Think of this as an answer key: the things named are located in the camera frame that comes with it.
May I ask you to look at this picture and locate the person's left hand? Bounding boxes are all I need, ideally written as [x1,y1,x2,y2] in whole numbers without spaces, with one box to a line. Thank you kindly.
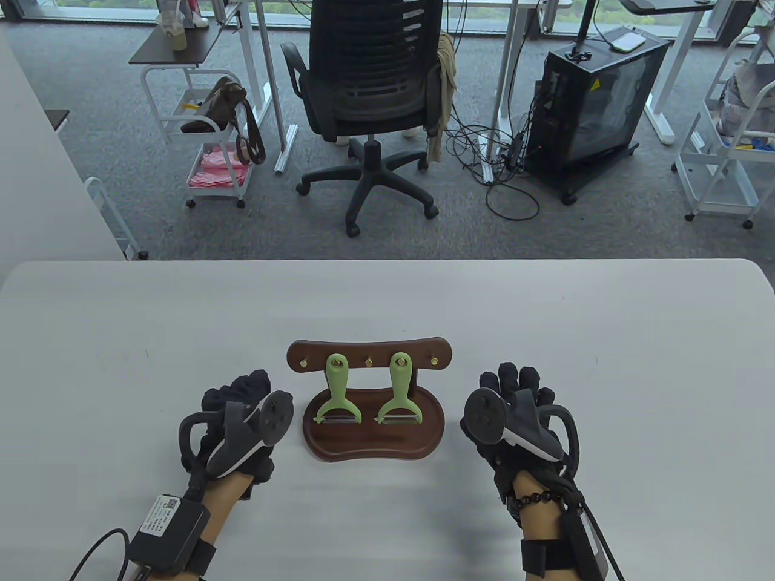
[182,369,285,500]

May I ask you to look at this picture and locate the white desk frame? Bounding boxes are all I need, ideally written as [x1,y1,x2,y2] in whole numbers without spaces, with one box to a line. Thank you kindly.
[478,0,573,185]
[215,0,298,175]
[621,0,736,146]

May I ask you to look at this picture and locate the pink packets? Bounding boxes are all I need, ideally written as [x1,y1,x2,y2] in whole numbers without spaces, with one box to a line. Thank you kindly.
[189,148,250,188]

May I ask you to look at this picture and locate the grey right hand tracker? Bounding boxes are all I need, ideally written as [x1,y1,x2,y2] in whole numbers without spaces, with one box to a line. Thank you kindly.
[463,389,581,479]

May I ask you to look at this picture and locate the black right forearm sensor strap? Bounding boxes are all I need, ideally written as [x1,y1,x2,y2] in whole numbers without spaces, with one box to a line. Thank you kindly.
[522,502,624,581]

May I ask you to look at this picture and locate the dark bead bracelet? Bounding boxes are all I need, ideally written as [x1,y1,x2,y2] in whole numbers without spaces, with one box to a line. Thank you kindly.
[509,492,573,518]

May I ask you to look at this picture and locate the black computer case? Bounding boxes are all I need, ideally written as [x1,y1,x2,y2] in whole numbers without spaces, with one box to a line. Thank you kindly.
[524,26,671,206]

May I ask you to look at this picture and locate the person's left forearm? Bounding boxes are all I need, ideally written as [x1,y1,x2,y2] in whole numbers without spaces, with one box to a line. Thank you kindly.
[194,472,255,548]

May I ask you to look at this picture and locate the black power strip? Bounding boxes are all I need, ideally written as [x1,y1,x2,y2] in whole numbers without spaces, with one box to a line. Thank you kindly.
[501,130,527,171]

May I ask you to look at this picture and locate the person's right forearm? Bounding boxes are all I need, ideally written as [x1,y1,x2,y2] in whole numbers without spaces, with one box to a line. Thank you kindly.
[513,471,573,581]

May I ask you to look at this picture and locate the grey left hand tracker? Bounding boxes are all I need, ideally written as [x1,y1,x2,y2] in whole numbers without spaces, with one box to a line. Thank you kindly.
[179,390,295,479]

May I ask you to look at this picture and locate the black sensor cable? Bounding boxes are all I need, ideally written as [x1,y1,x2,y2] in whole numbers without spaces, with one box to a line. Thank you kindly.
[70,528,131,581]

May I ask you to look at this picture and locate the clear plastic drink cup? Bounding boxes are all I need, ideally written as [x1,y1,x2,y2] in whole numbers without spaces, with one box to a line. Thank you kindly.
[156,12,188,51]

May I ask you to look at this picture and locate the grey hand tracker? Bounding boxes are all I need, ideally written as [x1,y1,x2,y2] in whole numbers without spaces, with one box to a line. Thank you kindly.
[179,390,295,479]
[463,389,581,479]

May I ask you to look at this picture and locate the white partition panel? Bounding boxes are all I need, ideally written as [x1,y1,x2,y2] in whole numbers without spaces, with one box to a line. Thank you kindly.
[0,27,149,291]

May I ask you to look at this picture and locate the black mesh office chair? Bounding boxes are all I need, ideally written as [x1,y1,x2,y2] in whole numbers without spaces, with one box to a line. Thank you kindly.
[280,0,455,238]

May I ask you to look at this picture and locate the beige garment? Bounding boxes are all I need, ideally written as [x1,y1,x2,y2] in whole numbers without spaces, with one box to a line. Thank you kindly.
[427,31,459,164]

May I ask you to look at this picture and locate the brown handbag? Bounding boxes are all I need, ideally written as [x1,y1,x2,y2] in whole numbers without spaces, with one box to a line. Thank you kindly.
[180,76,267,166]

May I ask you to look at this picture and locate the black stand pole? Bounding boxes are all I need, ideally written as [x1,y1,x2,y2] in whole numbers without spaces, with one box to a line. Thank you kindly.
[566,0,599,61]

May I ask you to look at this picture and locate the grey bag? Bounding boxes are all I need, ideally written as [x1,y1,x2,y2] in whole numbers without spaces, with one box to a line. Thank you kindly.
[717,64,775,143]

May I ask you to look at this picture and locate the tangle of black cables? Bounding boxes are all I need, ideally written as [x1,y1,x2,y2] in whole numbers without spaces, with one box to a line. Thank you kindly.
[445,0,541,222]

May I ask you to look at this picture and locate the person's right hand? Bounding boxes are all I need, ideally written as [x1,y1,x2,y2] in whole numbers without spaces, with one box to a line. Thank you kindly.
[461,362,581,524]

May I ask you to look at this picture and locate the white wire rolling cart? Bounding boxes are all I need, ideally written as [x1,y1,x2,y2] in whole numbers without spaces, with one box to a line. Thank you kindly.
[671,27,775,231]

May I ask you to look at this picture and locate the brown wooden key rack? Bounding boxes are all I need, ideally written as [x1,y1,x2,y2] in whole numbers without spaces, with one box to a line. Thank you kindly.
[286,336,453,462]

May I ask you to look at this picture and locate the dark cart tabletop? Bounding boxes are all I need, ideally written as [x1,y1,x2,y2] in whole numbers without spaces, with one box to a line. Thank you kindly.
[128,24,226,66]

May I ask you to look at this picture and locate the green vegetable scraper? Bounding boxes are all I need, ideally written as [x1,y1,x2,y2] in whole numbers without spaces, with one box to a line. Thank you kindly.
[375,352,421,424]
[313,353,363,424]

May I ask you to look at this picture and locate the black left forearm sensor box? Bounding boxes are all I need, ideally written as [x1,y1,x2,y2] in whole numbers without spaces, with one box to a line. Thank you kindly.
[125,494,217,577]

